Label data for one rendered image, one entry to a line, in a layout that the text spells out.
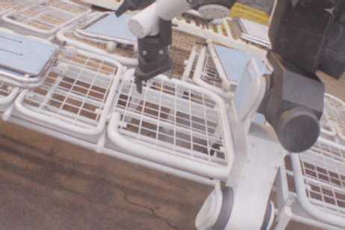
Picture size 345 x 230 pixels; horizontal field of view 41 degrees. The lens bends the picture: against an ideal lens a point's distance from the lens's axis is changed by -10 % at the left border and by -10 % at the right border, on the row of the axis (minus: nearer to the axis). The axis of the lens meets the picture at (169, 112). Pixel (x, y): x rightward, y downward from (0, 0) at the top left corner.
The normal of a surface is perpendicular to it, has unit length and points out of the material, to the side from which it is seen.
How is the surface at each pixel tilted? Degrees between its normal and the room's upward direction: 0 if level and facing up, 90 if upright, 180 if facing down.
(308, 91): 46
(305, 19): 102
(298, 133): 91
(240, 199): 54
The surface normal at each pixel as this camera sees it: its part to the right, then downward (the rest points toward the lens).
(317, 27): -0.52, 0.38
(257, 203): 0.22, -0.18
